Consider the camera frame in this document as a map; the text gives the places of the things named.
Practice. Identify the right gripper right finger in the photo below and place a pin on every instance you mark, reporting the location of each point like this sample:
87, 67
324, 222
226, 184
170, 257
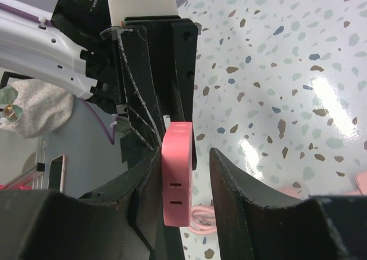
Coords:
255, 221

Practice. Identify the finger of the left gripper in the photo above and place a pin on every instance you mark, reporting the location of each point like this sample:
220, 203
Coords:
144, 113
184, 55

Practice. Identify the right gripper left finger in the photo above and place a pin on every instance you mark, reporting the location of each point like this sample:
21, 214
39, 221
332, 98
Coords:
122, 219

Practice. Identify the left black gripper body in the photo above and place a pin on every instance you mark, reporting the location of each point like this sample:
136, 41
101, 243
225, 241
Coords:
156, 60

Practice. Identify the pink plug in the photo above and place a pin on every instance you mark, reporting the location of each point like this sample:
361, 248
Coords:
177, 167

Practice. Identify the pink power strip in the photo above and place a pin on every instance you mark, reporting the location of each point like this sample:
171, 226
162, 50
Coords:
361, 181

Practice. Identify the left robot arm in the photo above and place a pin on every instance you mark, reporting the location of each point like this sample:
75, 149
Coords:
64, 48

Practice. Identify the pink smartphone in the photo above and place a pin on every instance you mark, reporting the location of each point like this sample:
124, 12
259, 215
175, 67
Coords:
57, 173

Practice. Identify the floral cloth bundle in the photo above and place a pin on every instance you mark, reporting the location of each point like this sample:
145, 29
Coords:
33, 107

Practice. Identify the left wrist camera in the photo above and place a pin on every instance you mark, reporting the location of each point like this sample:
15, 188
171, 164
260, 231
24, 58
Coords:
122, 9

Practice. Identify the aluminium frame rail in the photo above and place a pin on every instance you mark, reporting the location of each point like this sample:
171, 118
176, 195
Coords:
33, 177

